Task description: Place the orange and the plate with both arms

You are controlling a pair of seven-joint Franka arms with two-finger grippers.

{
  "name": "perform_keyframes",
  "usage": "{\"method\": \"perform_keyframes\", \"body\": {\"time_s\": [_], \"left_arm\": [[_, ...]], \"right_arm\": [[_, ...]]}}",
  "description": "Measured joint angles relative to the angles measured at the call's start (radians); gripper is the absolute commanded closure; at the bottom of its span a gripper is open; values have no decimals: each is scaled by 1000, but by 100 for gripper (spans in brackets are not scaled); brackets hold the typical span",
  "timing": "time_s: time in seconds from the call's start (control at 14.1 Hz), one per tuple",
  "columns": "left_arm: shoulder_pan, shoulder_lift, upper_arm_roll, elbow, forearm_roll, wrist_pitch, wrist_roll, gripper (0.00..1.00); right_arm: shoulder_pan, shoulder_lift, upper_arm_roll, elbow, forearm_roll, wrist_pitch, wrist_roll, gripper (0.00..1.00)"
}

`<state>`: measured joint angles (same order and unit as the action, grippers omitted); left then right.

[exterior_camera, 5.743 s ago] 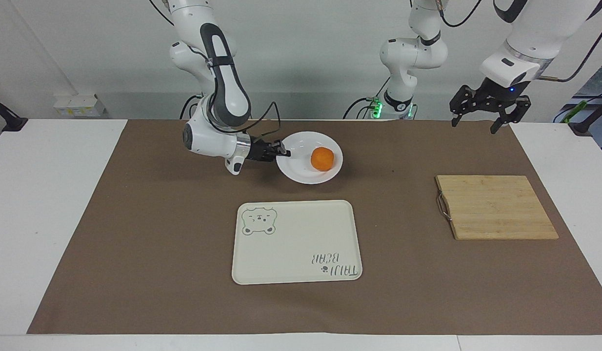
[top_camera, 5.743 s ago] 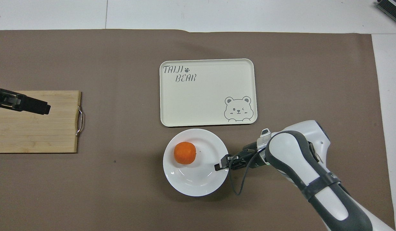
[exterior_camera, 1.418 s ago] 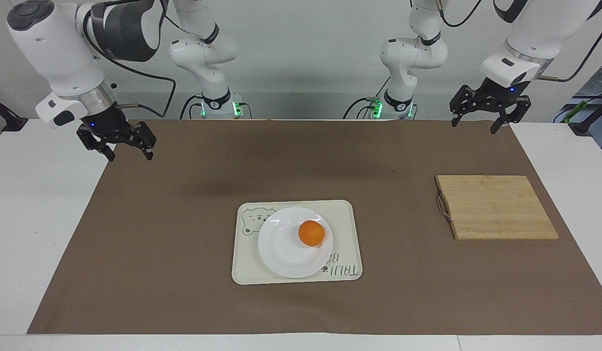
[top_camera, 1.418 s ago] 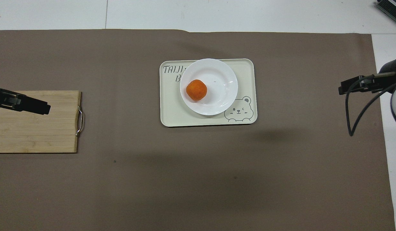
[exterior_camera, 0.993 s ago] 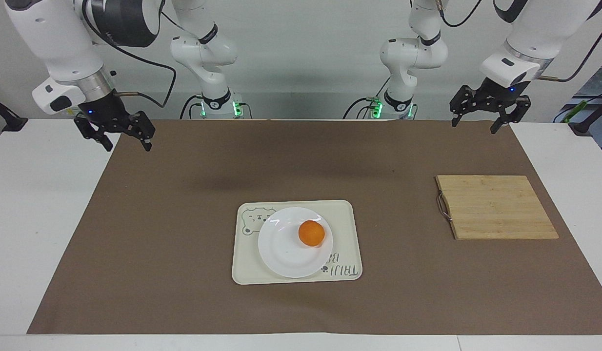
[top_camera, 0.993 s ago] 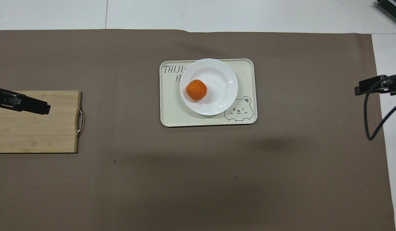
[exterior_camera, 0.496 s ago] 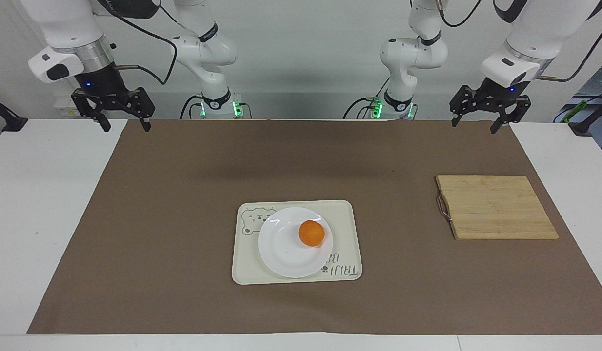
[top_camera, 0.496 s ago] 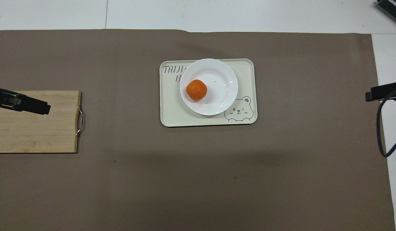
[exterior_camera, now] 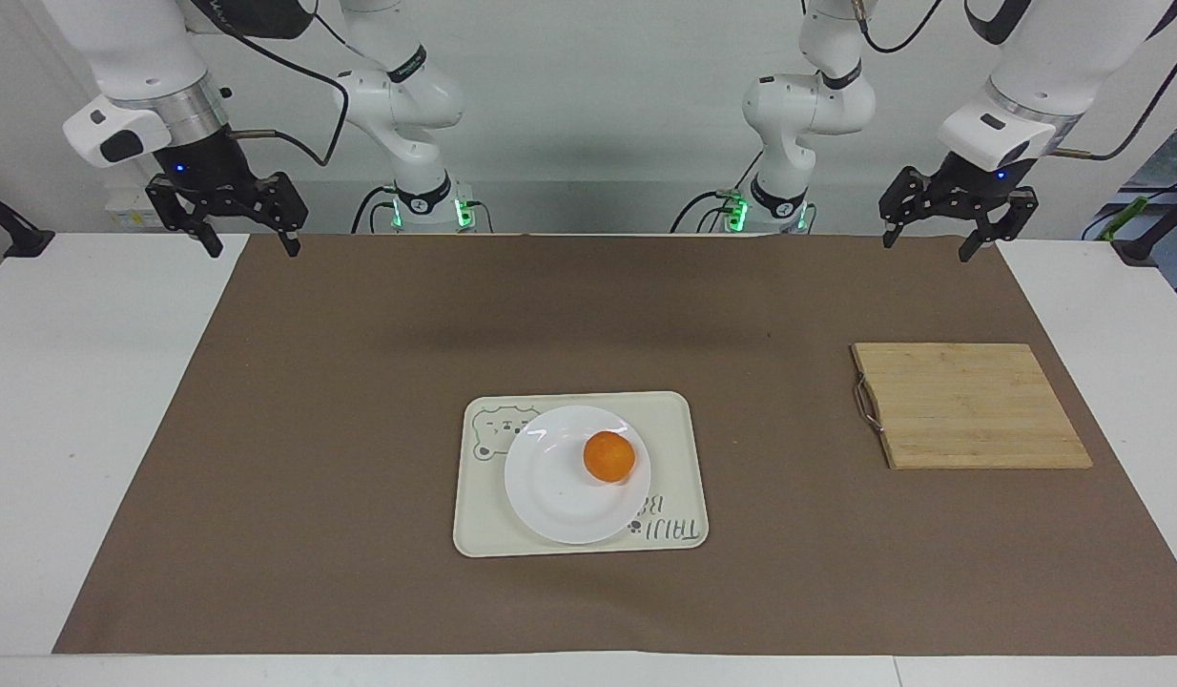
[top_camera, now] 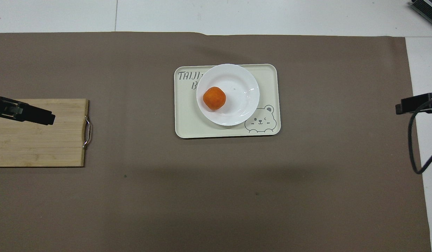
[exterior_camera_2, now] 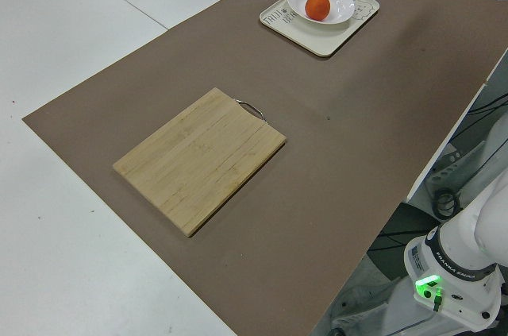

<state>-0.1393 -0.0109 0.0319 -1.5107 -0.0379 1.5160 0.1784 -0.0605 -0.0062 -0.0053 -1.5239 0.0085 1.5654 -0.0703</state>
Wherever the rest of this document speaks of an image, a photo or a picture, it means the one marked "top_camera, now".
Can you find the orange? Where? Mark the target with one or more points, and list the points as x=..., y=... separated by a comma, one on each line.
x=214, y=98

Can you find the white round plate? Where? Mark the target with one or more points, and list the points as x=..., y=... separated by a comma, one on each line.
x=240, y=94

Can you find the cream tray with bear print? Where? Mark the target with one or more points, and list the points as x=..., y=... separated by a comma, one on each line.
x=188, y=119

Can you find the black stand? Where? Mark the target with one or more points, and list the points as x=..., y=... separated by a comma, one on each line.
x=427, y=7

